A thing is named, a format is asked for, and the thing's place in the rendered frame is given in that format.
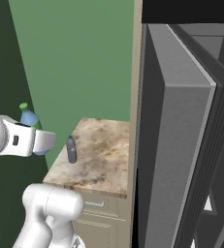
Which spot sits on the beige tall side panel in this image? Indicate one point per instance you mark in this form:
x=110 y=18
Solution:
x=134 y=129

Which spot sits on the beige drawer front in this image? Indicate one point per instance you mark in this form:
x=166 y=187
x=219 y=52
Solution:
x=113 y=205

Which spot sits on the beige cupboard door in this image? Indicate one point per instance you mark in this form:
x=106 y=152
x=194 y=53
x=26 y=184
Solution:
x=100 y=232

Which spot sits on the blue bottle with green cap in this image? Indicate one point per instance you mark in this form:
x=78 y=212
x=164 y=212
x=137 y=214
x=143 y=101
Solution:
x=28 y=117

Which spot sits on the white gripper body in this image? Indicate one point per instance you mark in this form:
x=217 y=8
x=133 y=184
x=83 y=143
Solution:
x=45 y=141

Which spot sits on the grey-blue water bottle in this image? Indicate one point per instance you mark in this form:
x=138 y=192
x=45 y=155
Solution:
x=72 y=151

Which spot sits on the black cabinet panel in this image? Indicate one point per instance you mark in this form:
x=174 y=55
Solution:
x=187 y=11

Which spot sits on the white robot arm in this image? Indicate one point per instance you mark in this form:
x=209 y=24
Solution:
x=52 y=206

